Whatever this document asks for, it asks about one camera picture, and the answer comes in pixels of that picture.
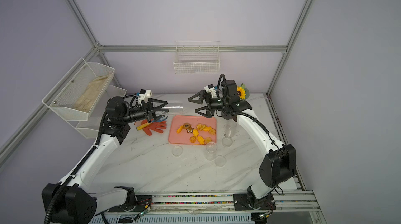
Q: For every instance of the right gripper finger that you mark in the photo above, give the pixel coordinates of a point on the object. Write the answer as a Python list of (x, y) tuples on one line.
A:
[(198, 98), (205, 111)]

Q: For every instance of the lower white mesh shelf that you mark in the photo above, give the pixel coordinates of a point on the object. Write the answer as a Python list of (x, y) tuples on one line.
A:
[(89, 128)]

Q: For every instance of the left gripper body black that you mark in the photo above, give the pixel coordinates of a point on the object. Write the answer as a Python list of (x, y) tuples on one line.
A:
[(146, 111)]

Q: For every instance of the upper white mesh shelf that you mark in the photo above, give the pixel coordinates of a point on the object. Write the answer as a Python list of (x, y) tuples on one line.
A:
[(67, 91)]

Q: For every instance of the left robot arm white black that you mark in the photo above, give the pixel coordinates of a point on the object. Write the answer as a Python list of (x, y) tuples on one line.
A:
[(69, 200)]

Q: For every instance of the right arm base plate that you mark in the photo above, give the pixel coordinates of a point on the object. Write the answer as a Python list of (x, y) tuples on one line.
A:
[(241, 202)]

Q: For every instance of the white mesh shelf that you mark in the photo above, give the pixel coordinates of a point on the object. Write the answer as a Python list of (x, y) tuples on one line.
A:
[(89, 128), (67, 91)]

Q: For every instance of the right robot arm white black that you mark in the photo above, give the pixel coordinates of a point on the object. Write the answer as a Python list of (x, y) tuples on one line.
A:
[(279, 159)]

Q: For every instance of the red rubber glove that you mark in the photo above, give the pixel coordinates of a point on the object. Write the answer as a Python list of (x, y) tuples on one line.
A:
[(158, 127)]

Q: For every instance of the pink plastic tray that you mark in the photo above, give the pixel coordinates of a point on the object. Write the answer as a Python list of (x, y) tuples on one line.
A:
[(183, 137)]

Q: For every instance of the yellow sunflower bouquet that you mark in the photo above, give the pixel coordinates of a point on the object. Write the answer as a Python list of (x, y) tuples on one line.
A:
[(243, 92)]

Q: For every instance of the clear jar with cookies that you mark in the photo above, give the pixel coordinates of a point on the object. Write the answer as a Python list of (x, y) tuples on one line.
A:
[(230, 131)]

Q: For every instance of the beige cloth in shelf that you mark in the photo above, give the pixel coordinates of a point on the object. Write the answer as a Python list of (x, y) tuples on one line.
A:
[(87, 100)]

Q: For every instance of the clear jar front cookies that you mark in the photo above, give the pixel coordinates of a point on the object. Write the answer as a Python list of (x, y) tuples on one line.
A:
[(211, 149)]

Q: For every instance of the blue yellow garden rake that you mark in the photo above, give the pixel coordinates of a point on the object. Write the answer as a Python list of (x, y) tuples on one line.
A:
[(140, 127)]

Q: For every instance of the white wire wall basket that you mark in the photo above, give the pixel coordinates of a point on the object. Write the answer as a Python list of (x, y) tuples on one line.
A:
[(197, 57)]

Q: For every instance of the clear jar with pretzels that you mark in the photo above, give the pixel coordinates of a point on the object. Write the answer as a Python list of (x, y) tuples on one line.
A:
[(174, 107)]

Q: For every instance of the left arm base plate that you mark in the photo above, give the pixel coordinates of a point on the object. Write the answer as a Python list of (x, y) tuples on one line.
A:
[(138, 203)]

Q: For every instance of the orange cookie pile on tray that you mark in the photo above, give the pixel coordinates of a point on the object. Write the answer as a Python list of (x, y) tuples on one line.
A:
[(201, 134)]

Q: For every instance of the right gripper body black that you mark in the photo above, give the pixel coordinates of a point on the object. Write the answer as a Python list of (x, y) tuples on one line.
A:
[(208, 103)]

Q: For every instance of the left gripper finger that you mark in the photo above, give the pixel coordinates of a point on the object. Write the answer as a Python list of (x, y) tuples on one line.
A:
[(159, 118), (156, 103)]

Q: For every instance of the aluminium mounting rail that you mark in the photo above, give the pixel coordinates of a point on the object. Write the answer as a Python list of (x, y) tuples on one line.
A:
[(196, 203)]

